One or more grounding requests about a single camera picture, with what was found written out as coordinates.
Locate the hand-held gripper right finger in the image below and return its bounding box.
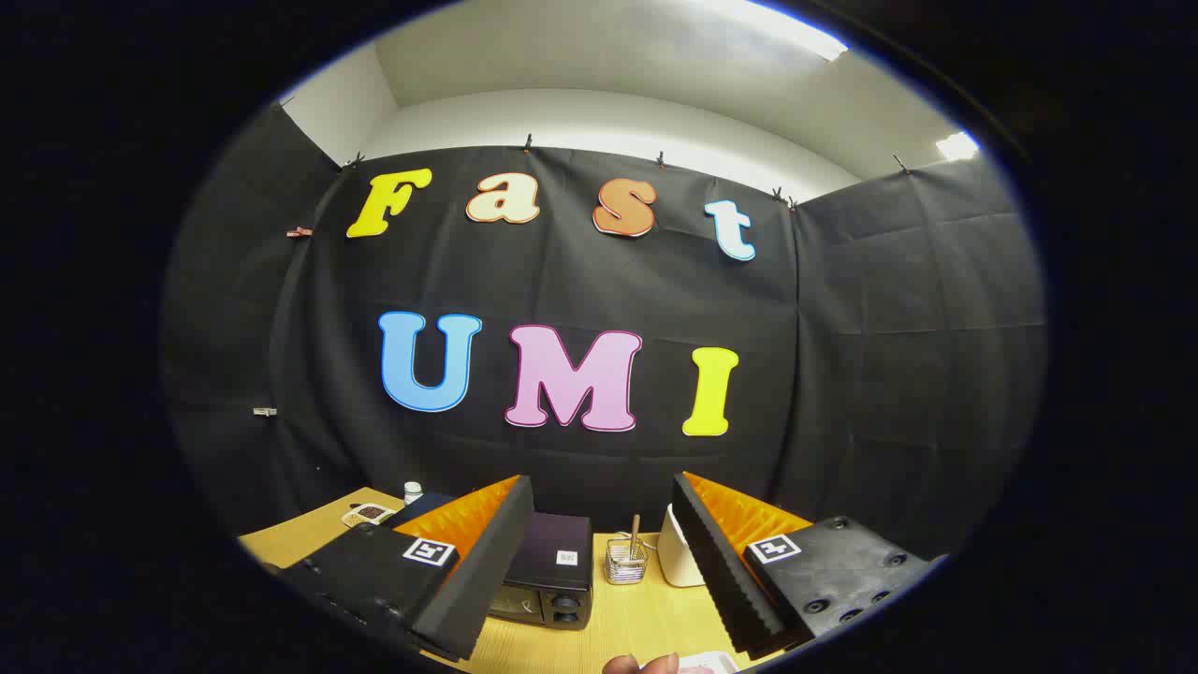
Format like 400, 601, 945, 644
672, 472, 946, 661

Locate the white toaster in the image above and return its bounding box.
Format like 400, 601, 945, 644
657, 504, 708, 589

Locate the clear utensil holder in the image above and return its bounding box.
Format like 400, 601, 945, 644
605, 538, 650, 586

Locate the black backdrop cloth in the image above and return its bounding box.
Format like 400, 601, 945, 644
161, 101, 1047, 563

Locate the black toaster oven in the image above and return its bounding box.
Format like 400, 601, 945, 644
379, 493, 594, 631

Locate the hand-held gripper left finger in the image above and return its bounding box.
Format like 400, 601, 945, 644
281, 475, 535, 664

